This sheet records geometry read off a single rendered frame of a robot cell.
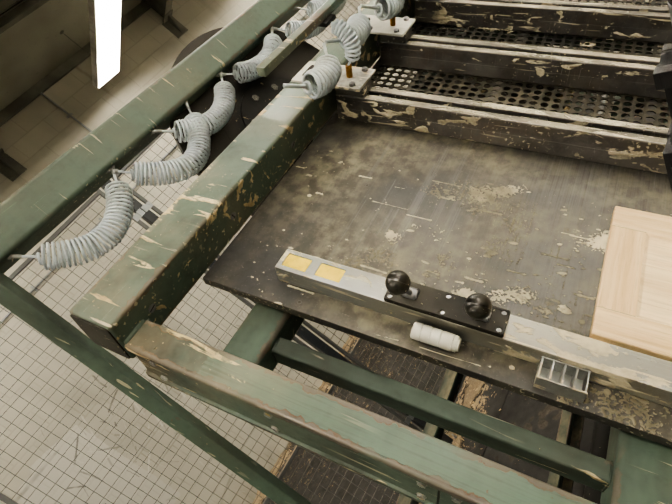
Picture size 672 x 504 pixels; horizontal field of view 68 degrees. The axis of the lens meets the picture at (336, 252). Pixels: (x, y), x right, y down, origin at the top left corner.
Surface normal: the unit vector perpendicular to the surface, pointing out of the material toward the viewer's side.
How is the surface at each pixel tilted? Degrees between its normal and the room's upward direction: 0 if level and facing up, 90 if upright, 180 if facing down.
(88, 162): 90
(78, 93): 90
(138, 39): 90
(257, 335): 51
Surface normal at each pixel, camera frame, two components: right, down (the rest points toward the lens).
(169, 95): 0.47, -0.36
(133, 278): -0.12, -0.67
